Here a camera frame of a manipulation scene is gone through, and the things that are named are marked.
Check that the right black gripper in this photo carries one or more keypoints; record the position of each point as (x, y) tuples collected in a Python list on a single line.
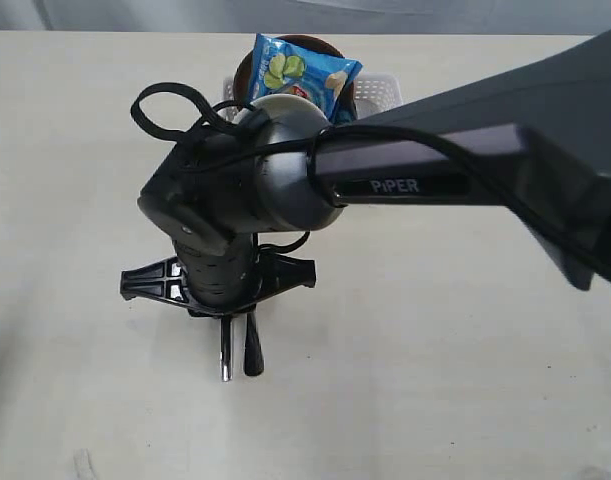
[(218, 286)]

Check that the silver table knife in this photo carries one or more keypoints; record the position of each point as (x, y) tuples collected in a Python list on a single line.
[(226, 355)]

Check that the silver fork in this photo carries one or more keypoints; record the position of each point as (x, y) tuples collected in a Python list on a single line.
[(253, 364)]

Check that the pale green ceramic bowl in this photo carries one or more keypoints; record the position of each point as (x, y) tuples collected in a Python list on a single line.
[(285, 102)]

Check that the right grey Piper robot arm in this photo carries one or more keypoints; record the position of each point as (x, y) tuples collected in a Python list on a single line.
[(536, 140)]

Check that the dark brown round plate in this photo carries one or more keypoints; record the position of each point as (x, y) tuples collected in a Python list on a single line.
[(346, 108)]

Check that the blue chips bag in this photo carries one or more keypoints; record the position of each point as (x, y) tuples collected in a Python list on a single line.
[(282, 67)]

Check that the white perforated plastic basket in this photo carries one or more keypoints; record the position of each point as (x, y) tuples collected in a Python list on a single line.
[(373, 93)]

